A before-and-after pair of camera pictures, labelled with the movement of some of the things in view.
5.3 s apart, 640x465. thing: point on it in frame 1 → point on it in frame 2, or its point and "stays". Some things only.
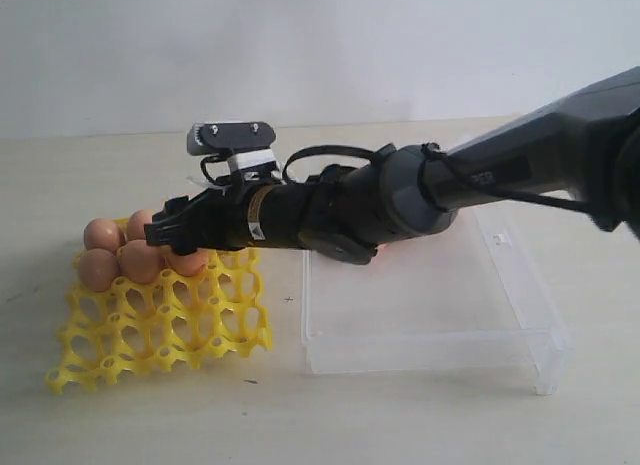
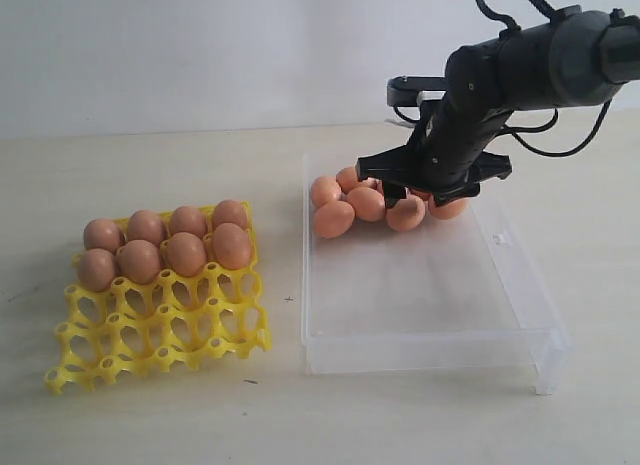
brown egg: [140, 262] stays
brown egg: [189, 264] stays
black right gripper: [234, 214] → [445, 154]
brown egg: [101, 233] stays
